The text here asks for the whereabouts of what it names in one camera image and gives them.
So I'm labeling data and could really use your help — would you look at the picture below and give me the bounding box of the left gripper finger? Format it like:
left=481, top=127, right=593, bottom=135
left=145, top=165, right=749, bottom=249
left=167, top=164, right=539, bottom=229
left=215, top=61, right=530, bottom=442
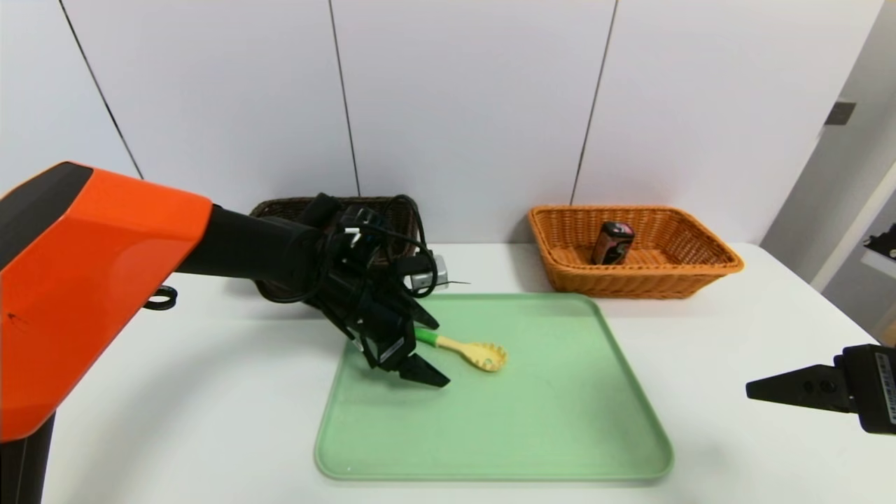
left=398, top=353, right=452, bottom=389
left=396, top=288, right=440, bottom=330

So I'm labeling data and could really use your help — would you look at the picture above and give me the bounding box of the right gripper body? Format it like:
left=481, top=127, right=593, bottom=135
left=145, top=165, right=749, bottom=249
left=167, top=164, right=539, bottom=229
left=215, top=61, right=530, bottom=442
left=841, top=343, right=896, bottom=435

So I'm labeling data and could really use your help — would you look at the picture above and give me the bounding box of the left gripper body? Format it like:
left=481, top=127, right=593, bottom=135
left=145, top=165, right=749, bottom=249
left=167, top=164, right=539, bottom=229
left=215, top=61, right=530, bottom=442
left=318, top=271, right=417, bottom=372

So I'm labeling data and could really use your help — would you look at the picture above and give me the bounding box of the yellow pasta spoon green handle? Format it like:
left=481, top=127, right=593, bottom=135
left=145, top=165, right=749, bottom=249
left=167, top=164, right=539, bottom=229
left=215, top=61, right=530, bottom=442
left=414, top=328, right=508, bottom=373

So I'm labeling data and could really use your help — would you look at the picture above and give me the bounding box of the small black pink snack box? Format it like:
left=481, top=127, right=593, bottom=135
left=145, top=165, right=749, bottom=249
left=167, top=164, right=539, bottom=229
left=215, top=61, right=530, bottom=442
left=591, top=221, right=636, bottom=266

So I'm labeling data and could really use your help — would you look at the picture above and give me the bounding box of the dark brown wicker basket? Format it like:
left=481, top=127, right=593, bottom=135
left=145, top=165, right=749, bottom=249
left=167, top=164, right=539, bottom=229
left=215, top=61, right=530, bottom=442
left=248, top=196, right=421, bottom=303

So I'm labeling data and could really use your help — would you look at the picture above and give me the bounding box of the orange wicker basket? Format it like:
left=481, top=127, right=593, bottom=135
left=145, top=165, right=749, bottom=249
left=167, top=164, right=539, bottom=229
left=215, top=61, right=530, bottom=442
left=526, top=204, right=744, bottom=300

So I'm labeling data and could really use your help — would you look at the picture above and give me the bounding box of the green plastic tray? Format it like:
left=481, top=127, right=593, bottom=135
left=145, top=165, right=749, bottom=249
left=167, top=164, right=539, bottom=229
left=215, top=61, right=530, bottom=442
left=315, top=293, right=674, bottom=482

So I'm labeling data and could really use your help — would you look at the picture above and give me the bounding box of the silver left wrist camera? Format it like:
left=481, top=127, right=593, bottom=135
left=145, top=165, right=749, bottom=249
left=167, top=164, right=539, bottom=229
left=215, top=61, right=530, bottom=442
left=409, top=253, right=450, bottom=293

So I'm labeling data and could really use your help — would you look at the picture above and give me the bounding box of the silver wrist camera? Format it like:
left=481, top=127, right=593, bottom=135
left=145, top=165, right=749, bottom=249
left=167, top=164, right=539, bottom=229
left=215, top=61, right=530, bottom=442
left=409, top=253, right=450, bottom=293
left=862, top=223, right=896, bottom=281

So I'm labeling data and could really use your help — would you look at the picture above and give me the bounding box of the black left camera cable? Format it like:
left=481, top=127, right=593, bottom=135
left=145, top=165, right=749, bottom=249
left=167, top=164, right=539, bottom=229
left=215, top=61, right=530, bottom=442
left=276, top=223, right=440, bottom=303

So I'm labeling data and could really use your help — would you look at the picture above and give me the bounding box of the thin black left motor cable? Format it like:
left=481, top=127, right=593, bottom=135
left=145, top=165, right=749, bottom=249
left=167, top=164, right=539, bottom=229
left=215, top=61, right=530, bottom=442
left=381, top=194, right=426, bottom=246

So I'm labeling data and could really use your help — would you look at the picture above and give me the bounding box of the white door frame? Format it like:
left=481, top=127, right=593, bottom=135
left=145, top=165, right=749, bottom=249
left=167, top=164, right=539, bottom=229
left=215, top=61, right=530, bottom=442
left=808, top=157, right=896, bottom=295

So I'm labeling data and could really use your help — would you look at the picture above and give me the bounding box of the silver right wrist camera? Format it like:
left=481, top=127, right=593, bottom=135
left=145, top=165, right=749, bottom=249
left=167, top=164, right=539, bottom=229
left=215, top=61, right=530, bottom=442
left=862, top=223, right=896, bottom=281

